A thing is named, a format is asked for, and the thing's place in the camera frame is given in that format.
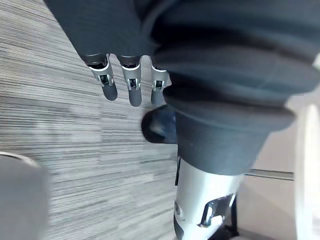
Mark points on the white round table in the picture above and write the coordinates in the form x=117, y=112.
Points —
x=308, y=170

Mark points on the metal floor strip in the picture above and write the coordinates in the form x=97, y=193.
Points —
x=272, y=174

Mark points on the grey trash can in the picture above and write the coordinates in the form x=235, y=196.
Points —
x=22, y=197

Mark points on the robot dark foot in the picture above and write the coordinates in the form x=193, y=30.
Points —
x=155, y=123

